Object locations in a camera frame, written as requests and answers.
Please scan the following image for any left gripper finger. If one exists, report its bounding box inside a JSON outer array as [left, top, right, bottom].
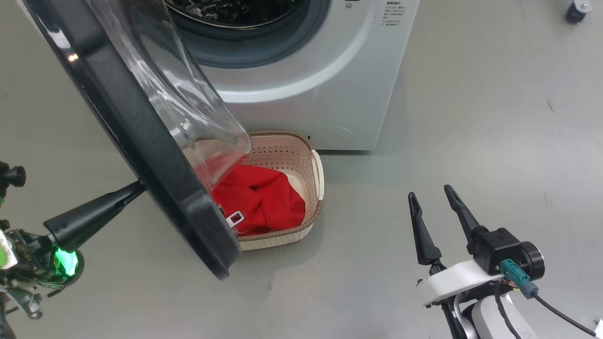
[[43, 181, 146, 252]]

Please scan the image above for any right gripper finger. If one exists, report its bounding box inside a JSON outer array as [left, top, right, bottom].
[[408, 191, 443, 266], [443, 184, 489, 256]]

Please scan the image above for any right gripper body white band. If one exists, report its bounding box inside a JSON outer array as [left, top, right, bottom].
[[416, 260, 504, 309]]

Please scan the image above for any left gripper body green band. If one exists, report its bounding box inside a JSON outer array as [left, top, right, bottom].
[[0, 228, 86, 320]]

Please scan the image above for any black-rimmed glass washer door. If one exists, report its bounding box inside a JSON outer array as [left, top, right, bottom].
[[21, 0, 252, 281]]

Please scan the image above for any plain red garment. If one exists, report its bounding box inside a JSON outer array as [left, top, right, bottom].
[[236, 165, 307, 234]]

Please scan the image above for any beige perforated laundry basket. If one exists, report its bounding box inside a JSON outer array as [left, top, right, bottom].
[[207, 132, 326, 251]]

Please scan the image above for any white front-load washing machine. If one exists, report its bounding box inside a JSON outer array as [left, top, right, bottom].
[[163, 0, 421, 151]]

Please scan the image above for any black caster wheel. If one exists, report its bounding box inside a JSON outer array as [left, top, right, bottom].
[[565, 2, 587, 24]]

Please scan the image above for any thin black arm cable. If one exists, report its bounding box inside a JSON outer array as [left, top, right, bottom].
[[492, 280, 521, 339]]

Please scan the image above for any black tagged cable teal plug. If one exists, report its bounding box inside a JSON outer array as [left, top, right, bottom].
[[499, 258, 603, 339]]

